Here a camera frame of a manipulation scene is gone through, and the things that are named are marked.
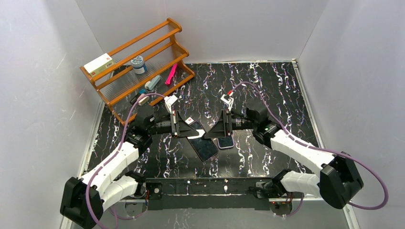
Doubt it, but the black smartphone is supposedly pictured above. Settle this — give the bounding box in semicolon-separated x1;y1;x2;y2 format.
217;136;234;149

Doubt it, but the purple phone case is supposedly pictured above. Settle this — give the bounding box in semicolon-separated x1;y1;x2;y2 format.
216;135;235;150

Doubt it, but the black phone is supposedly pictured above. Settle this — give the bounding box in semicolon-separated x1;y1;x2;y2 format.
187;120;218;162

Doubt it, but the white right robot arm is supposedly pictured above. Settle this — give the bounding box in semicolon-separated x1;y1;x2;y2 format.
204;108;364;209

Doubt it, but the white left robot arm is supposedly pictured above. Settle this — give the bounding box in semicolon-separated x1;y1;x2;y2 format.
60;105;203;229

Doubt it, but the white red small box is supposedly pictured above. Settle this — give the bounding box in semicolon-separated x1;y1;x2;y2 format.
185;117;194;124

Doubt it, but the pink marker pen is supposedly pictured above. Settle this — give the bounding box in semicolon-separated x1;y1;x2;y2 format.
165;63;178;85

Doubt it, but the black front base bar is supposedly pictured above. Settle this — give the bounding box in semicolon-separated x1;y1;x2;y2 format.
115;177;293;212

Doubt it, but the orange wooden shelf rack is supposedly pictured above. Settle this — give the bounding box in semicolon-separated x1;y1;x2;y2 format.
80;18;195;125

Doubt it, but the blue white round jar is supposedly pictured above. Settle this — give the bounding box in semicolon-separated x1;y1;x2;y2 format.
130;55;147;74

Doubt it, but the white cardboard box on shelf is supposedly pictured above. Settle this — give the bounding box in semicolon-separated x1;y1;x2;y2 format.
84;53;115;77

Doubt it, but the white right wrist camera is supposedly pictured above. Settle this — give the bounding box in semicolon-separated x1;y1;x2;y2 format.
221;90;234;111

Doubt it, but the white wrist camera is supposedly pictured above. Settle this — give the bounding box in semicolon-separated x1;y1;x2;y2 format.
221;90;234;111
163;95;178;114

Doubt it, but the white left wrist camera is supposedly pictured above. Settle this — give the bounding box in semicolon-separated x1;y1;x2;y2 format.
163;95;178;114

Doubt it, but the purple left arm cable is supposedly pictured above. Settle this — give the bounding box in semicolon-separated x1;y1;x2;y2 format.
86;93;167;229

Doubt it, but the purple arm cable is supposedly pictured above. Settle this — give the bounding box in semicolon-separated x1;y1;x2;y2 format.
228;81;389;217
86;93;167;229

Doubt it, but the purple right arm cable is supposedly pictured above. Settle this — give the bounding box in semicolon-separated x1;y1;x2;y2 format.
228;81;389;217

